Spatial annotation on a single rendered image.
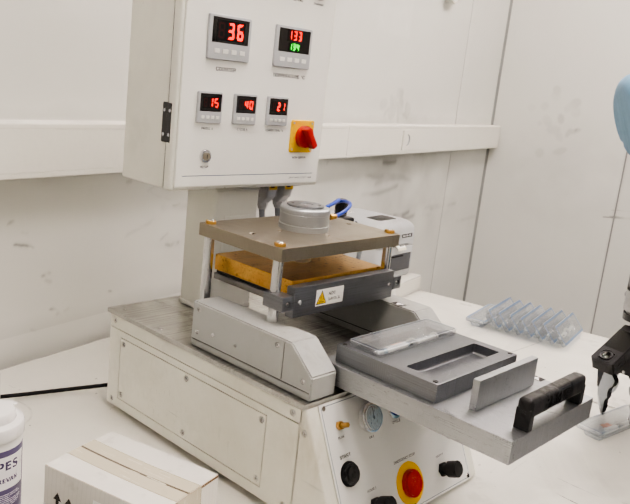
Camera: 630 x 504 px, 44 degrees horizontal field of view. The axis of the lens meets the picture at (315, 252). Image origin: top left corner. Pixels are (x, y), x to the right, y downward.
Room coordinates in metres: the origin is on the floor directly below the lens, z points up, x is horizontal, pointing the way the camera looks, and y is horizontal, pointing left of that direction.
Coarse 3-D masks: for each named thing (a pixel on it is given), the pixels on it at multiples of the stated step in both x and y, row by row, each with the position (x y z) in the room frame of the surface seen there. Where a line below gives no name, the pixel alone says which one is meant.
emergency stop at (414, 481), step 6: (408, 474) 1.01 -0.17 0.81; (414, 474) 1.01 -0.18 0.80; (402, 480) 1.00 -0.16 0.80; (408, 480) 1.00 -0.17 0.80; (414, 480) 1.01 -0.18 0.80; (420, 480) 1.02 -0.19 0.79; (402, 486) 1.00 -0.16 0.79; (408, 486) 1.00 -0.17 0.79; (414, 486) 1.01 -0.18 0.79; (420, 486) 1.01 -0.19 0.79; (408, 492) 1.00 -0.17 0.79; (414, 492) 1.00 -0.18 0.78; (420, 492) 1.01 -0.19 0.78
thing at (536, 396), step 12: (576, 372) 0.95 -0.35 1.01; (552, 384) 0.89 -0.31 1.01; (564, 384) 0.90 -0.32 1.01; (576, 384) 0.92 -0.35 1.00; (528, 396) 0.85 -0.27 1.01; (540, 396) 0.85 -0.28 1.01; (552, 396) 0.87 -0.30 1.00; (564, 396) 0.90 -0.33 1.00; (576, 396) 0.94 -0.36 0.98; (516, 408) 0.84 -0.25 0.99; (528, 408) 0.83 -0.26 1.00; (540, 408) 0.85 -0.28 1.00; (516, 420) 0.84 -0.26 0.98; (528, 420) 0.83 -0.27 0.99
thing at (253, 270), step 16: (224, 256) 1.16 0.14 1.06; (240, 256) 1.17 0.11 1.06; (256, 256) 1.18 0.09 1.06; (336, 256) 1.24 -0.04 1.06; (224, 272) 1.16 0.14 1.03; (240, 272) 1.13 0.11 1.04; (256, 272) 1.11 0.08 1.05; (288, 272) 1.10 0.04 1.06; (304, 272) 1.11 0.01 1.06; (320, 272) 1.12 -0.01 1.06; (336, 272) 1.13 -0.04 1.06; (352, 272) 1.16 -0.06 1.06; (240, 288) 1.13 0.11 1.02; (256, 288) 1.10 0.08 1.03
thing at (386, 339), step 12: (408, 324) 1.09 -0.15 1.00; (420, 324) 1.10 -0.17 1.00; (432, 324) 1.10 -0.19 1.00; (444, 324) 1.11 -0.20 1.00; (360, 336) 1.01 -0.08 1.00; (372, 336) 1.02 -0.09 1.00; (384, 336) 1.02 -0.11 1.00; (396, 336) 1.03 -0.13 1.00; (408, 336) 1.03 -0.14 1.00; (420, 336) 1.04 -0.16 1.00; (384, 348) 0.97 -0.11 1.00
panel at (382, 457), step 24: (336, 408) 0.97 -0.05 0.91; (336, 432) 0.95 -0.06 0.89; (360, 432) 0.98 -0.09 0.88; (384, 432) 1.02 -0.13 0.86; (408, 432) 1.05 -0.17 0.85; (432, 432) 1.09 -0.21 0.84; (336, 456) 0.94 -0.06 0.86; (360, 456) 0.97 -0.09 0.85; (384, 456) 1.00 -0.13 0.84; (408, 456) 1.03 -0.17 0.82; (432, 456) 1.07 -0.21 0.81; (456, 456) 1.11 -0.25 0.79; (336, 480) 0.92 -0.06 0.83; (360, 480) 0.95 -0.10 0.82; (384, 480) 0.98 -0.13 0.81; (432, 480) 1.05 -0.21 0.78; (456, 480) 1.09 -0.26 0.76
